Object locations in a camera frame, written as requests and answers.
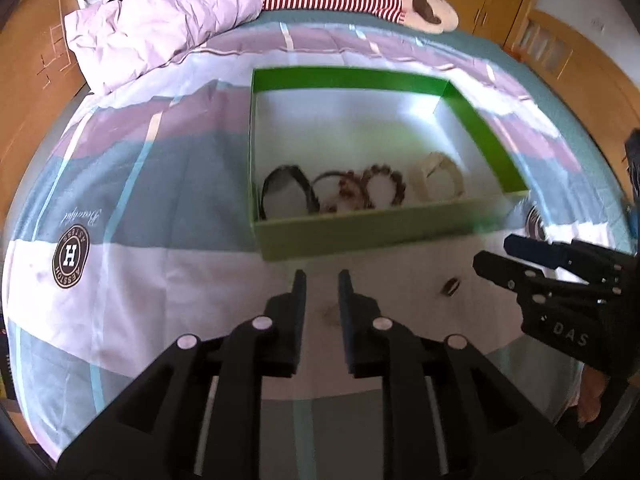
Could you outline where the cream white wristwatch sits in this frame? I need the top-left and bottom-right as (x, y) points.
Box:
(409, 152), (465, 202)

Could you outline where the pink grey patterned bedsheet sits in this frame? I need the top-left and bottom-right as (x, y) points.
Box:
(2, 11), (632, 479)

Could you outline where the red orange bead bracelet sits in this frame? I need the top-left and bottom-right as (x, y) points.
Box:
(322, 170), (377, 214)

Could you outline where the pink pillow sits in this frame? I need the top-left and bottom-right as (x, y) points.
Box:
(64, 0), (262, 96)

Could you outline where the green cardboard box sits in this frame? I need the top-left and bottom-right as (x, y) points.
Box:
(248, 66), (528, 261)

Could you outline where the thin metal bangle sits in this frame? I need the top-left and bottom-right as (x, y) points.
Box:
(312, 171), (350, 212)

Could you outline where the black wristwatch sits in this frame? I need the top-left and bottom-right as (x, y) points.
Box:
(258, 165), (320, 220)

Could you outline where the brown wooden bead bracelet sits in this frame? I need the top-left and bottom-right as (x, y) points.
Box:
(360, 162), (407, 208)

